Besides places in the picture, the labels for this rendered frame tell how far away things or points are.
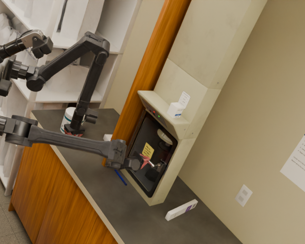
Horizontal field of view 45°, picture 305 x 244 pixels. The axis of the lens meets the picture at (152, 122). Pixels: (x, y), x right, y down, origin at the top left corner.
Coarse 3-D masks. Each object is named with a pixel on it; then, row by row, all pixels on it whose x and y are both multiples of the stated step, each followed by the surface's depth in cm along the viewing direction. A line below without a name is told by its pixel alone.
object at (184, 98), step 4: (184, 92) 185; (180, 96) 187; (184, 96) 185; (188, 96) 183; (180, 100) 187; (184, 100) 185; (188, 100) 183; (180, 104) 188; (184, 104) 185; (184, 108) 186
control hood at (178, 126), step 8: (144, 96) 191; (152, 96) 194; (152, 104) 186; (160, 104) 189; (160, 112) 182; (168, 120) 178; (176, 120) 180; (184, 120) 184; (168, 128) 189; (176, 128) 178; (184, 128) 182; (176, 136) 186
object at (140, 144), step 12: (144, 120) 206; (156, 120) 200; (144, 132) 207; (156, 132) 199; (168, 132) 193; (144, 144) 207; (156, 144) 199; (168, 144) 193; (156, 156) 200; (168, 156) 193; (144, 168) 208; (156, 168) 200; (144, 180) 208; (156, 180) 200; (144, 192) 208
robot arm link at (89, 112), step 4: (80, 108) 189; (88, 108) 198; (76, 112) 193; (80, 112) 191; (88, 112) 196; (92, 112) 197; (96, 112) 199; (88, 116) 197; (92, 116) 197; (96, 116) 197; (88, 120) 197; (92, 120) 198; (96, 120) 198
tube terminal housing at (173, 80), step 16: (176, 64) 189; (160, 80) 197; (176, 80) 189; (192, 80) 181; (160, 96) 198; (176, 96) 189; (192, 96) 182; (208, 96) 179; (192, 112) 182; (208, 112) 187; (192, 128) 187; (192, 144) 196; (176, 160) 196; (128, 176) 221; (176, 176) 206; (160, 192) 206
